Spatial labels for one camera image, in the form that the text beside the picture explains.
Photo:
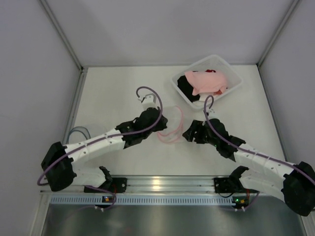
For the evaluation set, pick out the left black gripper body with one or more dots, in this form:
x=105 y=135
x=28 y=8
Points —
x=159 y=118

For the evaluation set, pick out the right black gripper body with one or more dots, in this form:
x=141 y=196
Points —
x=194 y=131

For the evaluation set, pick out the pink trimmed mesh laundry bag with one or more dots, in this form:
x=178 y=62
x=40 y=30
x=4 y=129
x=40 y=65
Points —
x=175 y=126

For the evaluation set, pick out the pink bra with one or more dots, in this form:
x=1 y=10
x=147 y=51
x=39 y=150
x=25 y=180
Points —
x=204 y=82

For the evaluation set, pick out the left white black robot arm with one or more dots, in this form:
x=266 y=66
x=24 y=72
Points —
x=65 y=165

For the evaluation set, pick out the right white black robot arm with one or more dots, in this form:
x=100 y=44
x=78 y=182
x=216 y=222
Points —
x=294 y=184

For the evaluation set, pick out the black garment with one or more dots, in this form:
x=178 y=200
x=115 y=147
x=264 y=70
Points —
x=186 y=88

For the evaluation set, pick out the white plastic basket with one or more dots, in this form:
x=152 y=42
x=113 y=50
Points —
x=212 y=62

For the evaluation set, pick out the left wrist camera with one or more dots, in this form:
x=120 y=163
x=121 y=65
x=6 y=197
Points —
x=149 y=101

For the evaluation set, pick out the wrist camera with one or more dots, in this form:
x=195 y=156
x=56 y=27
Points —
x=149 y=101
x=211 y=113

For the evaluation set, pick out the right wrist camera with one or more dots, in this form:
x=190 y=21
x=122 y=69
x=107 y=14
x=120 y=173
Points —
x=211 y=113

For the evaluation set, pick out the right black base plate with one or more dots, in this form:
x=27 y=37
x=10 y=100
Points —
x=226 y=185

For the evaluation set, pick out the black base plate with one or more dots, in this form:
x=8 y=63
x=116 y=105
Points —
x=226 y=185
x=116 y=185

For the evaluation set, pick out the aluminium mounting rail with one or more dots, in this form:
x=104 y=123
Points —
x=162 y=184

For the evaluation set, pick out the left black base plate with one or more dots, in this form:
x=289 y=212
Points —
x=116 y=185

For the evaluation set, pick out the perforated white cable duct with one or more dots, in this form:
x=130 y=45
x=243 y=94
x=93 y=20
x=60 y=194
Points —
x=125 y=200

